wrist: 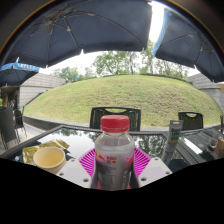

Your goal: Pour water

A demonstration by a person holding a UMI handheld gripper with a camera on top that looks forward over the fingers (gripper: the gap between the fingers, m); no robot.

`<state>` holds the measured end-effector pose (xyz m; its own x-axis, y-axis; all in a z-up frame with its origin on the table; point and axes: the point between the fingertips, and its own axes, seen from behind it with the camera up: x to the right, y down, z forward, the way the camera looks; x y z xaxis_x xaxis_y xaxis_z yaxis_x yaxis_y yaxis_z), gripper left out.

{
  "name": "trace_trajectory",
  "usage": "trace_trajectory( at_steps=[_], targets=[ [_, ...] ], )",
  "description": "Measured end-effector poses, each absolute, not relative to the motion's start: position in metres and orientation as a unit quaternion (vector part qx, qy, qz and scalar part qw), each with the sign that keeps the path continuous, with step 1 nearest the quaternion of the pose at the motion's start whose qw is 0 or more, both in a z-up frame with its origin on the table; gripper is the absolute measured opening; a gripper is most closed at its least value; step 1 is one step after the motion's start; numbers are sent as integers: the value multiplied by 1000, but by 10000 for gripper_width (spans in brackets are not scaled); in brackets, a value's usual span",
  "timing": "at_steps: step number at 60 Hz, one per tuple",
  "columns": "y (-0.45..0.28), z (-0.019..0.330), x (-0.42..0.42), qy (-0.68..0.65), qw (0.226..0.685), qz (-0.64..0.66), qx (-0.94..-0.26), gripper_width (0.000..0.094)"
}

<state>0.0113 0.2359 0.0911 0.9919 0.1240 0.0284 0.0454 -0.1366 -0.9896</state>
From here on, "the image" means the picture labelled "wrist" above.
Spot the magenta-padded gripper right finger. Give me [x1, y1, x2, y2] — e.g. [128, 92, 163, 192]
[132, 147, 174, 188]

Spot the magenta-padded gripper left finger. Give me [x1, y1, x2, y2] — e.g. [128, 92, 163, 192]
[56, 148, 99, 189]

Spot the clear red-capped drink bottle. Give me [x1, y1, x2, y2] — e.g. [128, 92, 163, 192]
[94, 114, 136, 192]

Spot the cream mug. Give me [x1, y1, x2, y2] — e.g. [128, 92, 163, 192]
[32, 146, 67, 175]

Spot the grey standing tube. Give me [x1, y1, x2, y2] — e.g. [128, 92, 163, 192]
[160, 119, 184, 167]

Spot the yellow foil packet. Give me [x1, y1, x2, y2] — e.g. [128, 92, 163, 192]
[22, 138, 70, 164]

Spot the wide dark wicker chair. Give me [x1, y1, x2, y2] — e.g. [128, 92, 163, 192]
[89, 106, 142, 132]

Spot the small dark wicker chair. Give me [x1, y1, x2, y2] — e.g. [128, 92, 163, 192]
[177, 111, 204, 132]

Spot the small round ashtray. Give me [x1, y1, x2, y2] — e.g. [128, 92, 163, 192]
[208, 138, 220, 151]

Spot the dark grey patio chair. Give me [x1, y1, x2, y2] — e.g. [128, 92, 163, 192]
[0, 106, 18, 150]

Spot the grey stone building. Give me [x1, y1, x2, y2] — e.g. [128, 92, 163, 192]
[0, 72, 68, 109]

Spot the navy umbrella with blue band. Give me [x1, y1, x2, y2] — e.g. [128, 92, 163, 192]
[0, 62, 41, 88]

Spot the navy umbrella with blue edge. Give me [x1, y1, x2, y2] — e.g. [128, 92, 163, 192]
[152, 7, 224, 84]

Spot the large navy patio umbrella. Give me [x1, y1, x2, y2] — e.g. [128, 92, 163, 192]
[0, 0, 153, 69]

